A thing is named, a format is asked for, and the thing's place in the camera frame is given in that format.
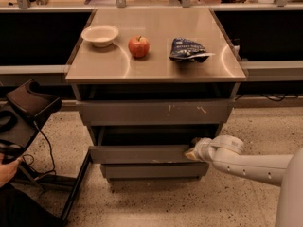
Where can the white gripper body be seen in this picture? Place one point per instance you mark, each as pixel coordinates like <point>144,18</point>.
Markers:
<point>201,150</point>

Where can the grey drawer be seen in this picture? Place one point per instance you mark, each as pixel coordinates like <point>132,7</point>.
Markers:
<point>154,112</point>
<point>148,144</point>
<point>154,171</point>

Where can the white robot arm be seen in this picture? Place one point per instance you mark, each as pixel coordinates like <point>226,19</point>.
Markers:
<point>224,152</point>

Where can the grey bottom drawer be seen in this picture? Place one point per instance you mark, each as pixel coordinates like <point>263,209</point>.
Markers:
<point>154,171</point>

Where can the grey metal drawer cabinet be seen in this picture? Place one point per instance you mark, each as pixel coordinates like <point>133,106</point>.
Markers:
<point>112,73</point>

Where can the grey top drawer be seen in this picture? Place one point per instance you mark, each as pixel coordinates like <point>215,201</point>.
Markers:
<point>154,112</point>

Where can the person's hand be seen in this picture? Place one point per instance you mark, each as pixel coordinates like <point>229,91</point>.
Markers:
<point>8,171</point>

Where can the blue chip bag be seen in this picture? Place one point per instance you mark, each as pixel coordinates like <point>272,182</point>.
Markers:
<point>183,49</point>

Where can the red apple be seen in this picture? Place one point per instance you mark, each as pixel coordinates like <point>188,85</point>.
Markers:
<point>139,46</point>

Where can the white bowl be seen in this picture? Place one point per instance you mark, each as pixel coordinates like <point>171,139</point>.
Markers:
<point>100,36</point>

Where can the dark brown headset device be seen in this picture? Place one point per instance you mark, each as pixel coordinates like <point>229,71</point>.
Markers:
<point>34,107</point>

